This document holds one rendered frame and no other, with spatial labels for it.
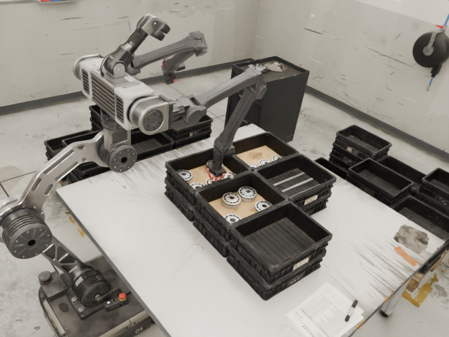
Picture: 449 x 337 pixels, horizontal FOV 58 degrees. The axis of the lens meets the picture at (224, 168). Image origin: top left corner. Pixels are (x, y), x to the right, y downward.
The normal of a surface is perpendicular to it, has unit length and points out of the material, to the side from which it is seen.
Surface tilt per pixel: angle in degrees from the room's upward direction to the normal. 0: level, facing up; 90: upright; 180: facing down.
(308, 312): 0
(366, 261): 0
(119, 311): 0
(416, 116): 90
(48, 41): 90
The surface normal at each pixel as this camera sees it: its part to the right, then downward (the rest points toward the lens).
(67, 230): 0.12, -0.82
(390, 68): -0.75, 0.30
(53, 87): 0.65, 0.49
